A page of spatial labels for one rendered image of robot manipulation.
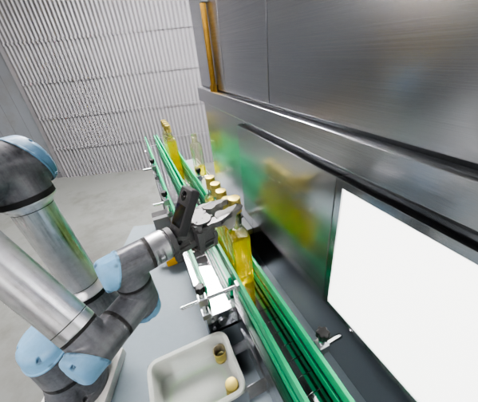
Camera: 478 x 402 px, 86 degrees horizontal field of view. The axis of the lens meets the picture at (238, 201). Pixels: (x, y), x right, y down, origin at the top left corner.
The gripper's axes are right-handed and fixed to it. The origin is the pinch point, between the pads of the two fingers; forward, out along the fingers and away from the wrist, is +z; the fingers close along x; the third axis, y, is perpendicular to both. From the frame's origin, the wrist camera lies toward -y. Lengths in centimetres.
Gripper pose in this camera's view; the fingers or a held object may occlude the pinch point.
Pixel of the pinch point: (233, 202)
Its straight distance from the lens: 68.8
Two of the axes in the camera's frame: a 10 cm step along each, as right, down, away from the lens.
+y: 0.9, 8.5, 5.2
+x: 6.3, 3.5, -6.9
